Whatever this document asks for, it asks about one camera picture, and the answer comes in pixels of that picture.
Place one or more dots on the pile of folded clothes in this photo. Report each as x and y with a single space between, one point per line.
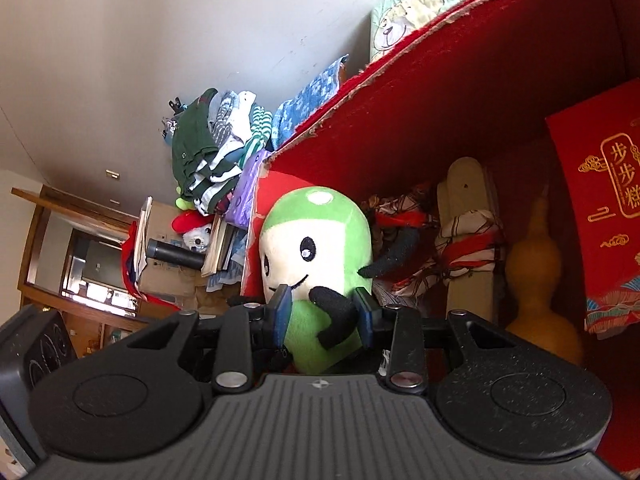
211 142

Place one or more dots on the green avocado plush toy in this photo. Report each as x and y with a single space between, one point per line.
318 242

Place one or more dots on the red cardboard box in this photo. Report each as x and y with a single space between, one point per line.
480 81

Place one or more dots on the blue patterned towel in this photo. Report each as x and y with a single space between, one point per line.
295 111

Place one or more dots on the purple tissue pack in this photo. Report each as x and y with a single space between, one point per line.
240 208

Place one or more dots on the wooden door frame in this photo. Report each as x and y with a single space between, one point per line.
58 219

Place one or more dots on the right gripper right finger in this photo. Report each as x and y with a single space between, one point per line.
395 332

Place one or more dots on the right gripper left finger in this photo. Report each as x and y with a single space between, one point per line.
247 334

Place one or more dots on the red gift bag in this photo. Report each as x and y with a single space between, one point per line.
597 142

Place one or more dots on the brown gourd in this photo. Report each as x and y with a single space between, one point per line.
533 272

